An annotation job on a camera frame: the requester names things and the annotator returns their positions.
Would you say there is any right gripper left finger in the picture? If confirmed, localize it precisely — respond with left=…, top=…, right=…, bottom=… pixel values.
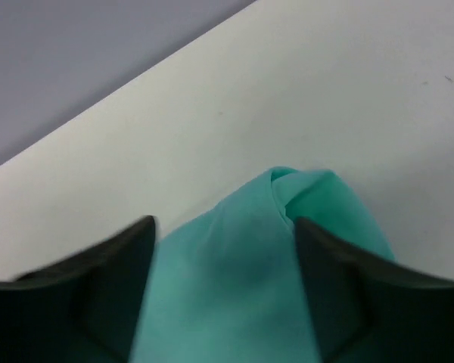
left=0, top=216, right=156, bottom=362

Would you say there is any mint green t shirt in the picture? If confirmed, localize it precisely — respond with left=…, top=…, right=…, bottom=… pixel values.
left=131, top=167, right=393, bottom=362

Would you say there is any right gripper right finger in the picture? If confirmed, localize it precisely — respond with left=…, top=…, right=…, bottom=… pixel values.
left=295, top=218, right=454, bottom=362

